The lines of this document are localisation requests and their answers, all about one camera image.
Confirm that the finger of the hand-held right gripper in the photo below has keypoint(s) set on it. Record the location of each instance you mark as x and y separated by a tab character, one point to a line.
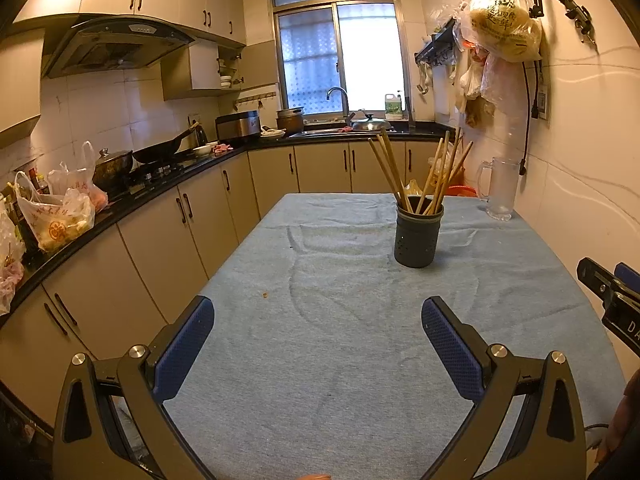
630	275
597	280

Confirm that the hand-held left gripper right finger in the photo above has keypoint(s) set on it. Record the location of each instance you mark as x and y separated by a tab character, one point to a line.
452	345

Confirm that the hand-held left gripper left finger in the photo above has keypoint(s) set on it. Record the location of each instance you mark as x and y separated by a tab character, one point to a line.
182	345

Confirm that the dark grey utensil holder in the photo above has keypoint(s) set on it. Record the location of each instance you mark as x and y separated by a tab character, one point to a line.
417	245

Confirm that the pile of wooden chopsticks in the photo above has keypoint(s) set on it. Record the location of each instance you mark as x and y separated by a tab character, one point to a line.
391	162

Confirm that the person's right hand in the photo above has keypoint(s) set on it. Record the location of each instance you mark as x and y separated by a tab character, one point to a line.
622	425

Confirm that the beige base cabinets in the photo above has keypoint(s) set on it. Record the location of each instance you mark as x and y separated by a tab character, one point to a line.
160	245

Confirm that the blue-grey tablecloth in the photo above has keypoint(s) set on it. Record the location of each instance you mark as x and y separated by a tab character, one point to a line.
350	310

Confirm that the clear glass pitcher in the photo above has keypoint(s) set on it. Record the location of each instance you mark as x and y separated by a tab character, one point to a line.
502	190

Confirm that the black gas stove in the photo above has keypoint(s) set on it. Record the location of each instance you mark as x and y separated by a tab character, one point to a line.
155	172

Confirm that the white bag with orange print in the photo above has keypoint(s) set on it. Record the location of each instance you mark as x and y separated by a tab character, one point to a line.
55	220

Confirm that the pinkish plastic bag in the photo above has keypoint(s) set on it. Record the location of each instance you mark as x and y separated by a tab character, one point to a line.
10	270

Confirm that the dark lidded pot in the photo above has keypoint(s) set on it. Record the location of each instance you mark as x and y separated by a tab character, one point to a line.
112	170

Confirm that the white bowl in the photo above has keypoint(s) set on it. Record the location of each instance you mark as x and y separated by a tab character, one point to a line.
202	151

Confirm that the pink cloth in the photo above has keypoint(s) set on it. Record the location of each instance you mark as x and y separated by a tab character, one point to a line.
221	147

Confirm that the dark kettle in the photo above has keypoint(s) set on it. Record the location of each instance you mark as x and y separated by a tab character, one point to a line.
201	135

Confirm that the black kitchen countertop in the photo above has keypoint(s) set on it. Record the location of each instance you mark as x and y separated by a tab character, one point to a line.
270	142

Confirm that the silver rice cooker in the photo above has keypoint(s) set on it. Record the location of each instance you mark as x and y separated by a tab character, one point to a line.
237	126

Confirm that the white plate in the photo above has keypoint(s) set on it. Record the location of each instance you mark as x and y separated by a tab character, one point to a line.
272	133

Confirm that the steel pot lid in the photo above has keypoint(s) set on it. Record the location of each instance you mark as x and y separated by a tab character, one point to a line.
371	125

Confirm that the green label detergent bottle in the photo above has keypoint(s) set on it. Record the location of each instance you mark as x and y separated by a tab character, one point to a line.
393	107

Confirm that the brown cooking pot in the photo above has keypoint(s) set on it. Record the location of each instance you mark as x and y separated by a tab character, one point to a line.
291	121

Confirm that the steel sink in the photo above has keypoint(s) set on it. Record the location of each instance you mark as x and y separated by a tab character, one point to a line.
320	133

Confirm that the small tile hook rack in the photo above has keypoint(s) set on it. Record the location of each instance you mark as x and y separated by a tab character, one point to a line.
255	101

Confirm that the steel kitchen faucet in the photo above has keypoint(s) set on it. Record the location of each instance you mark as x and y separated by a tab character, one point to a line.
345	102

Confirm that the hanging bag of noodles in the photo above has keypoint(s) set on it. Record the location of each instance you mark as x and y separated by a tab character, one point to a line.
505	30

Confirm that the stacked white dishes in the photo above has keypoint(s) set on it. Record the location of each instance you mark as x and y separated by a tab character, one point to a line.
226	79

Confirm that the kitchen window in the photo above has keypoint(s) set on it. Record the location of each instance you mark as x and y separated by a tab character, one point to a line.
360	60

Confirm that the range hood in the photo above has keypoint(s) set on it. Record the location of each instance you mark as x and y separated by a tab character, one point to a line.
120	42

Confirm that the wall power socket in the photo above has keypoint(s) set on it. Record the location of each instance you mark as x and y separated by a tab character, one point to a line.
540	102

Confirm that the black wall shelf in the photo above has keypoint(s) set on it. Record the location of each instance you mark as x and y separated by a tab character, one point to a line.
435	45

